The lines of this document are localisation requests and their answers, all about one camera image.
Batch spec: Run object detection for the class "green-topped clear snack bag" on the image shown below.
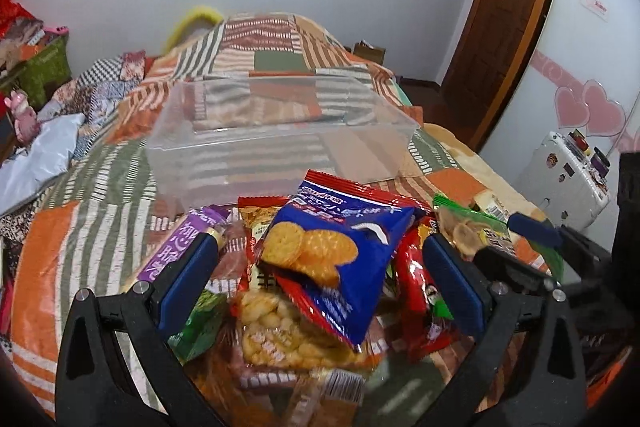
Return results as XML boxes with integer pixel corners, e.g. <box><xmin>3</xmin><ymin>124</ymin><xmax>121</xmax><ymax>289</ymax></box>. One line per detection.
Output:
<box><xmin>433</xmin><ymin>194</ymin><xmax>564</xmax><ymax>281</ymax></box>

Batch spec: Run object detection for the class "red peanut snack bag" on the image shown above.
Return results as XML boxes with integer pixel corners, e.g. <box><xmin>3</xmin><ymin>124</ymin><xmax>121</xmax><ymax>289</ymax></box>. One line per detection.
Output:
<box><xmin>393</xmin><ymin>212</ymin><xmax>459</xmax><ymax>363</ymax></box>

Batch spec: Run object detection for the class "purple coconut roll pack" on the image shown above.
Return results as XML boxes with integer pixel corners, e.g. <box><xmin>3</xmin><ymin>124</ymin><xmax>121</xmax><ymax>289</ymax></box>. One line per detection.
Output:
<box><xmin>120</xmin><ymin>206</ymin><xmax>230</xmax><ymax>291</ymax></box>

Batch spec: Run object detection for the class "blue cracker snack bag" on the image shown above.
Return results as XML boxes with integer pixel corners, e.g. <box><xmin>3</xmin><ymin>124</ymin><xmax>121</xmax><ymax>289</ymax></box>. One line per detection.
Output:
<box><xmin>257</xmin><ymin>170</ymin><xmax>431</xmax><ymax>348</ymax></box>

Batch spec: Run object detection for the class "white sticker-covered appliance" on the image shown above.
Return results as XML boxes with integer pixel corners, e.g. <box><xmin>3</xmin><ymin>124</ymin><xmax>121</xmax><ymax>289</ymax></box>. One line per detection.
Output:
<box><xmin>515</xmin><ymin>131</ymin><xmax>611</xmax><ymax>232</ymax></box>

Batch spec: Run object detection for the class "green snack bag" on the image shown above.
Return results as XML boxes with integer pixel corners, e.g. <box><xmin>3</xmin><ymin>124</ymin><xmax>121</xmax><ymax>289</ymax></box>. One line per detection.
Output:
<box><xmin>168</xmin><ymin>289</ymin><xmax>229</xmax><ymax>365</ymax></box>

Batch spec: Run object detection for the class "clear rice cracker pack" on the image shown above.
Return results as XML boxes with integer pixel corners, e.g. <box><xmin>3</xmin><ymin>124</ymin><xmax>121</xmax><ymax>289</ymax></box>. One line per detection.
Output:
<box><xmin>234</xmin><ymin>291</ymin><xmax>383</xmax><ymax>373</ymax></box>

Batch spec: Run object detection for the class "white plastic bag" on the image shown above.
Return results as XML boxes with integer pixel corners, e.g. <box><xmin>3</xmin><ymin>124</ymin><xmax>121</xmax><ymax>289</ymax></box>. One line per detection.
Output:
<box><xmin>0</xmin><ymin>114</ymin><xmax>85</xmax><ymax>216</ymax></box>

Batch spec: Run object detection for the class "brown wooden door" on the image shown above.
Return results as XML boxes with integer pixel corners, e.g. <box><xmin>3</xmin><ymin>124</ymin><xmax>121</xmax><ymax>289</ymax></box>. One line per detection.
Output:
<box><xmin>442</xmin><ymin>0</ymin><xmax>550</xmax><ymax>150</ymax></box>

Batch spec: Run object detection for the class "clear plastic storage bin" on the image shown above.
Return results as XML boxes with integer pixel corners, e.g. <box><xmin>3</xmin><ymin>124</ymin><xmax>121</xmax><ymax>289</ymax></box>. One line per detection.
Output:
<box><xmin>145</xmin><ymin>75</ymin><xmax>419</xmax><ymax>215</ymax></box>

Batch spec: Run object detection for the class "cardboard box by bed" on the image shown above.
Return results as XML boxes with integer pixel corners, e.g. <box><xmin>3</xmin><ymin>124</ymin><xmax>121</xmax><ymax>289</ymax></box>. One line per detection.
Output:
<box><xmin>352</xmin><ymin>40</ymin><xmax>386</xmax><ymax>65</ymax></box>

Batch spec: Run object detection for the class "pink plush toy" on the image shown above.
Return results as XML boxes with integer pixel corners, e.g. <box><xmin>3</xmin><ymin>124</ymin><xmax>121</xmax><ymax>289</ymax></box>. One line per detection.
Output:
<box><xmin>4</xmin><ymin>90</ymin><xmax>41</xmax><ymax>146</ymax></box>

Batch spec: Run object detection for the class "checkered patterned quilt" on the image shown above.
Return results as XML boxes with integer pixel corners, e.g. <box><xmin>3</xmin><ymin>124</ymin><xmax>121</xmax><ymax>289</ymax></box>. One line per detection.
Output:
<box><xmin>38</xmin><ymin>51</ymin><xmax>145</xmax><ymax>160</ymax></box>

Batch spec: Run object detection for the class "patchwork striped bedspread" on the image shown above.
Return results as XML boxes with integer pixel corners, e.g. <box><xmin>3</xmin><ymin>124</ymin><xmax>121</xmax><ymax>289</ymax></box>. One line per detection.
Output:
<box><xmin>8</xmin><ymin>12</ymin><xmax>566</xmax><ymax>427</ymax></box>

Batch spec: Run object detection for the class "green storage box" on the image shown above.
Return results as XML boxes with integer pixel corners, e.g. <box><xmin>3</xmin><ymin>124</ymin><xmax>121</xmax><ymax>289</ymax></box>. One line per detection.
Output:
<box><xmin>1</xmin><ymin>36</ymin><xmax>72</xmax><ymax>110</ymax></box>

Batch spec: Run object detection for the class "yellow curved headboard trim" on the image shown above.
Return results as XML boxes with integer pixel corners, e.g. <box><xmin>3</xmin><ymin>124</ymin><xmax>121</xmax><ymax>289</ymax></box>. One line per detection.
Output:
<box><xmin>163</xmin><ymin>5</ymin><xmax>224</xmax><ymax>54</ymax></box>

